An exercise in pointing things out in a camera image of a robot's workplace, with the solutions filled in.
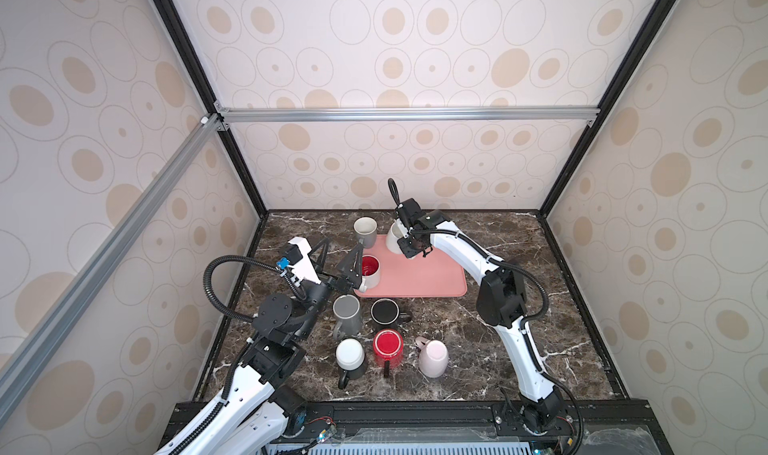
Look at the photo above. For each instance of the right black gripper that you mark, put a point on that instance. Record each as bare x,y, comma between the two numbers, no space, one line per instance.
406,249

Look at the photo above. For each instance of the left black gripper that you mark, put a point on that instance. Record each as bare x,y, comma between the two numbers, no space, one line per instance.
351,277

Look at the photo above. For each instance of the black frame post right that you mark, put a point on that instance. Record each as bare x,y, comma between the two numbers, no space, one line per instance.
648,31

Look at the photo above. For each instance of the dark grey upside-down mug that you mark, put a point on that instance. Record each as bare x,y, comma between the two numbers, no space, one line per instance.
348,315

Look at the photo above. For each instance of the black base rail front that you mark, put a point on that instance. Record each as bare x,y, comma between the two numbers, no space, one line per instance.
468,427

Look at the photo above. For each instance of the light grey mug white inside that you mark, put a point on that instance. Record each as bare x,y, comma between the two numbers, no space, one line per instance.
365,229

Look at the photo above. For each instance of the red upside-down mug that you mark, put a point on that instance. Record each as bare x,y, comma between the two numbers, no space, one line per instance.
388,348

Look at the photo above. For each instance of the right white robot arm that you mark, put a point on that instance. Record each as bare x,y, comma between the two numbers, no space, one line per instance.
509,299

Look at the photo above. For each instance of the pink rectangular tray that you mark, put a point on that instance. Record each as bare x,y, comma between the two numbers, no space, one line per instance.
433,276

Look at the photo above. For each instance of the black frame post left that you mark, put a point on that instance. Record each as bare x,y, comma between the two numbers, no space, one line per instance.
188,55

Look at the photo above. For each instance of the silver rail wall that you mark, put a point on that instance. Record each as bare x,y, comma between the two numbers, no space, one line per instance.
39,347
227,116

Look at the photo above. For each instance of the pink upside-down mug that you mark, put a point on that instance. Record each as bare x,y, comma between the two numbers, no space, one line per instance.
433,357

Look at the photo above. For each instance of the black frame post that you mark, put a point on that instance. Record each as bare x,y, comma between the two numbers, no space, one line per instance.
188,55
648,31

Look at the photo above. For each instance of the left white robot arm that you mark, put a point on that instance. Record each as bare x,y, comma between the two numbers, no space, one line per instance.
252,409

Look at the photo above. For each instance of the white teapot-like mug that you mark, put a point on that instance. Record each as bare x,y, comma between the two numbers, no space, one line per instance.
396,232

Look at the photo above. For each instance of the silver rail left wall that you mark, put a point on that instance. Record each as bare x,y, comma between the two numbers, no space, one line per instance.
39,347

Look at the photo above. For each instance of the black mug white base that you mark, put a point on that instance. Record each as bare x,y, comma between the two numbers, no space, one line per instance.
351,360

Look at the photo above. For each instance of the white mug red inside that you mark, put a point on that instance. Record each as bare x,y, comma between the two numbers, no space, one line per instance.
371,273

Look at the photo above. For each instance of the silver rail back wall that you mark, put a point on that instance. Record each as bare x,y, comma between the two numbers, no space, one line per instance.
227,116

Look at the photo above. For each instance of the black upside-down mug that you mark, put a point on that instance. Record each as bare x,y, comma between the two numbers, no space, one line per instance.
386,314

